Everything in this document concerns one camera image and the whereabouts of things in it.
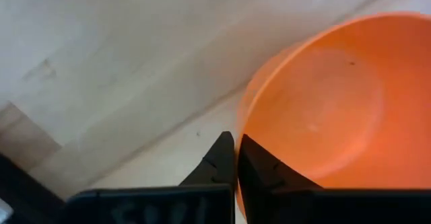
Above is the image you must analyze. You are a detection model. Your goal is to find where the orange mini bowl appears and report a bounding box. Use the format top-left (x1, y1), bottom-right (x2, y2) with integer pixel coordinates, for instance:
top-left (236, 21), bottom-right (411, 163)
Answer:
top-left (235, 11), bottom-right (431, 218)

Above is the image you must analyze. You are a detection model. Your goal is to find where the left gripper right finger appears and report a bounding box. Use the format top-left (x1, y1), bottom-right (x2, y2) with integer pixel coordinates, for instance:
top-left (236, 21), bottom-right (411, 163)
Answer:
top-left (236, 133), bottom-right (431, 224)

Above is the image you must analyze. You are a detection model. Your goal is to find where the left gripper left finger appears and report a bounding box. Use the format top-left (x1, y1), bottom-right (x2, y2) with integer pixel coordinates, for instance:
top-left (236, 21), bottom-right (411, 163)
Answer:
top-left (62, 130), bottom-right (236, 224)

